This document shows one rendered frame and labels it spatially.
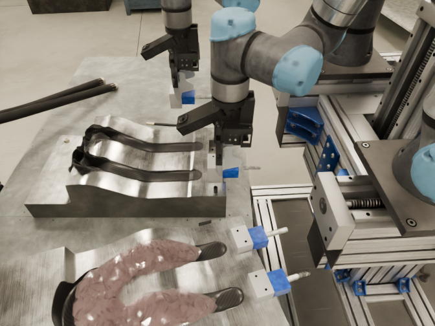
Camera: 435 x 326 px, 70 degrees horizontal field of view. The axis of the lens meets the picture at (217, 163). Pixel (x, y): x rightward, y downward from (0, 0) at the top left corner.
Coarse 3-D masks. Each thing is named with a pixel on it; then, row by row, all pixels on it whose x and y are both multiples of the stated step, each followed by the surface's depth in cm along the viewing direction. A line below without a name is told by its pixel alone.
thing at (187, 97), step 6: (192, 90) 96; (174, 96) 93; (180, 96) 93; (186, 96) 94; (192, 96) 94; (198, 96) 95; (204, 96) 95; (210, 96) 95; (174, 102) 95; (180, 102) 95; (186, 102) 95; (192, 102) 95; (174, 108) 96; (180, 108) 96
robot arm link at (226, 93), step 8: (248, 80) 57; (216, 88) 57; (224, 88) 56; (232, 88) 56; (240, 88) 56; (248, 88) 58; (216, 96) 58; (224, 96) 57; (232, 96) 57; (240, 96) 58
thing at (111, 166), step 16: (96, 128) 83; (112, 128) 84; (128, 144) 84; (144, 144) 87; (160, 144) 88; (176, 144) 88; (192, 144) 87; (80, 160) 84; (96, 160) 77; (112, 160) 78; (128, 176) 78; (144, 176) 80; (160, 176) 80; (176, 176) 80; (192, 176) 79
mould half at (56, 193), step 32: (128, 128) 88; (64, 160) 86; (128, 160) 80; (160, 160) 83; (192, 160) 82; (32, 192) 78; (64, 192) 78; (96, 192) 73; (128, 192) 74; (160, 192) 75; (192, 192) 75; (224, 192) 75
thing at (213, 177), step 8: (208, 160) 75; (208, 168) 73; (232, 168) 75; (240, 168) 76; (248, 168) 76; (256, 168) 76; (208, 176) 75; (216, 176) 75; (224, 176) 76; (232, 176) 76
